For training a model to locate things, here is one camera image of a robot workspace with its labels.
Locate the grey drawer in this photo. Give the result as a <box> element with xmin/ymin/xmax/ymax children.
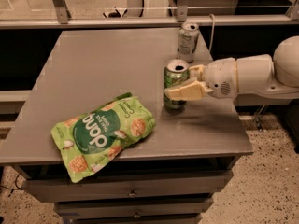
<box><xmin>57</xmin><ymin>197</ymin><xmax>213</xmax><ymax>219</ymax></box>
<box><xmin>23</xmin><ymin>170</ymin><xmax>233</xmax><ymax>203</ymax></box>
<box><xmin>64</xmin><ymin>214</ymin><xmax>202</xmax><ymax>224</ymax></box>

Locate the white and green soda can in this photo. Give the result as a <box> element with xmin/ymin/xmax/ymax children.
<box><xmin>177</xmin><ymin>22</ymin><xmax>199</xmax><ymax>63</ymax></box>

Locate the grey bottom drawer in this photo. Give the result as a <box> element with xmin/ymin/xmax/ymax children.
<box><xmin>64</xmin><ymin>214</ymin><xmax>202</xmax><ymax>224</ymax></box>

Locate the grey middle drawer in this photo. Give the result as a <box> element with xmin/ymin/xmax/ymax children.
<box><xmin>57</xmin><ymin>197</ymin><xmax>213</xmax><ymax>219</ymax></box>

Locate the grey top drawer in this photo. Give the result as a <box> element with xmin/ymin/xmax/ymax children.
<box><xmin>23</xmin><ymin>170</ymin><xmax>233</xmax><ymax>203</ymax></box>

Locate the green rice chip bag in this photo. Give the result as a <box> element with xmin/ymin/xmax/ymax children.
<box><xmin>51</xmin><ymin>93</ymin><xmax>155</xmax><ymax>183</ymax></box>

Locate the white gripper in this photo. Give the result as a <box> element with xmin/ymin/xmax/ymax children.
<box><xmin>164</xmin><ymin>58</ymin><xmax>237</xmax><ymax>101</ymax></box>

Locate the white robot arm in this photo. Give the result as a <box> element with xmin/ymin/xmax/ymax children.
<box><xmin>164</xmin><ymin>35</ymin><xmax>299</xmax><ymax>101</ymax></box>

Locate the grey metal rail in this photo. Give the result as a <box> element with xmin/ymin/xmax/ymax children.
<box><xmin>0</xmin><ymin>14</ymin><xmax>299</xmax><ymax>30</ymax></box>

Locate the white cable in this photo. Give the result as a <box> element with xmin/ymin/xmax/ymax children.
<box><xmin>207</xmin><ymin>13</ymin><xmax>217</xmax><ymax>54</ymax></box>

